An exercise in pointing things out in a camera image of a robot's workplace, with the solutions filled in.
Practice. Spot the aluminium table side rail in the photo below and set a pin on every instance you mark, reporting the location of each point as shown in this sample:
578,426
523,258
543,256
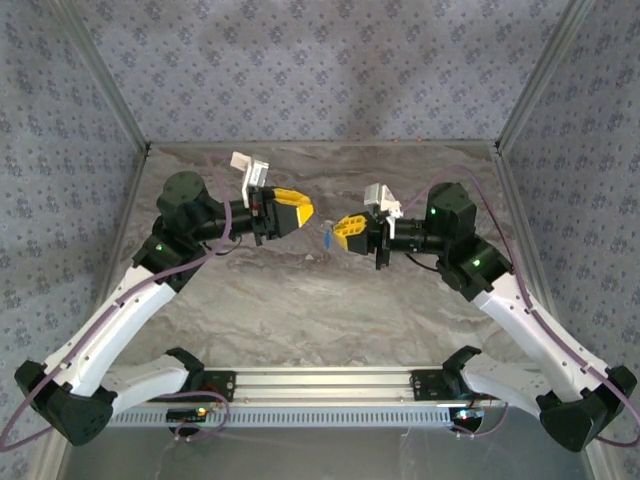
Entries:
506,170
121,220

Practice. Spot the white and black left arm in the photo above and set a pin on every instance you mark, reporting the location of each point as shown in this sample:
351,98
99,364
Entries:
115,325

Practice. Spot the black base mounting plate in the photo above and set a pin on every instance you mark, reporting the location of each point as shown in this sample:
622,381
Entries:
422,385
227,385

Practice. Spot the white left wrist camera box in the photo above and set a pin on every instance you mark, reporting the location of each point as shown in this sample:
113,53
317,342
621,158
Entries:
255,172

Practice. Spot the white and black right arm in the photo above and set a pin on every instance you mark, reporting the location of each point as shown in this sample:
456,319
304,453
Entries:
530,330

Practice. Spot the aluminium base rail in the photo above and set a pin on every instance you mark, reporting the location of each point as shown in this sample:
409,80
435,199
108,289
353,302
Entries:
325,385

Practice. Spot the aluminium frame corner post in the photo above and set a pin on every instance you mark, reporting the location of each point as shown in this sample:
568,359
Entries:
542,75
106,75

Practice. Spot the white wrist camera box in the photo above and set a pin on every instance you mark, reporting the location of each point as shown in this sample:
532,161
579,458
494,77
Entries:
380,200
255,172

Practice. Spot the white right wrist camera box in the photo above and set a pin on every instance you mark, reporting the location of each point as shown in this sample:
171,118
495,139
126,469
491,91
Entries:
380,200

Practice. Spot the small black circuit board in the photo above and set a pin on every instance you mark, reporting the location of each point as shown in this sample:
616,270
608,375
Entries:
467,415
185,414

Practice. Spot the grey metal plate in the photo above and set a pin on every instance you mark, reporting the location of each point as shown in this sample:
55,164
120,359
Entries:
325,455

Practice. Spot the blue key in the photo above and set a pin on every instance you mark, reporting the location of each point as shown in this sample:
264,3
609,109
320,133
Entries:
327,241

